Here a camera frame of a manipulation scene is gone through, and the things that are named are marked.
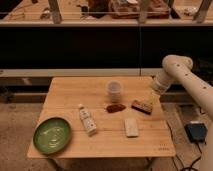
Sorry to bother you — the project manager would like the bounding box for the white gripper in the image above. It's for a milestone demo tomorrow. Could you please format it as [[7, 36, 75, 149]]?
[[151, 69, 174, 94]]

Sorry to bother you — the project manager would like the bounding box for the brown wooden eraser block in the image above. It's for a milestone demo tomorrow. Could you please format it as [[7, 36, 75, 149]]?
[[131, 100, 153, 115]]

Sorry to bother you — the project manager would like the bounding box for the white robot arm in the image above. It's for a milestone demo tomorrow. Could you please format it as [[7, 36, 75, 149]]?
[[151, 55, 213, 171]]

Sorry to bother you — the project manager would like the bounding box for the white ceramic cup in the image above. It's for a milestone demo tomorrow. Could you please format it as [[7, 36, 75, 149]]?
[[106, 81, 122, 103]]

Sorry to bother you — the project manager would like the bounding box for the green ceramic plate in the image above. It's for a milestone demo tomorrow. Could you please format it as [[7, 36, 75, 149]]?
[[33, 117, 72, 155]]

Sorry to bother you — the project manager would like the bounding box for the white rectangular sponge block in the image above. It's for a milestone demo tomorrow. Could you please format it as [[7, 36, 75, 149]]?
[[124, 118, 139, 137]]

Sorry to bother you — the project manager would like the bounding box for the dark red flat piece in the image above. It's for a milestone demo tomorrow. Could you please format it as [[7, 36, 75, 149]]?
[[106, 104, 126, 113]]

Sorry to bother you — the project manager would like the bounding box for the blue foot pedal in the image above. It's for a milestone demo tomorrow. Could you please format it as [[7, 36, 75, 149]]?
[[184, 123, 207, 143]]

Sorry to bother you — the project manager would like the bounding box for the light wooden table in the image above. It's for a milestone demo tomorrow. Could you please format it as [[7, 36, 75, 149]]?
[[27, 76, 177, 171]]

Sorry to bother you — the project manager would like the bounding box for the white tube bottle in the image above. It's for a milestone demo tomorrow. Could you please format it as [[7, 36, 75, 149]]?
[[78, 104, 97, 136]]

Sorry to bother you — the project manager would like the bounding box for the background wooden shelf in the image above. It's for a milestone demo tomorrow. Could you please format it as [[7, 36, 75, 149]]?
[[0, 0, 213, 26]]

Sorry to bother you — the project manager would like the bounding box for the black cable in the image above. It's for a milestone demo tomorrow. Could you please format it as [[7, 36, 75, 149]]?
[[165, 120, 204, 171]]

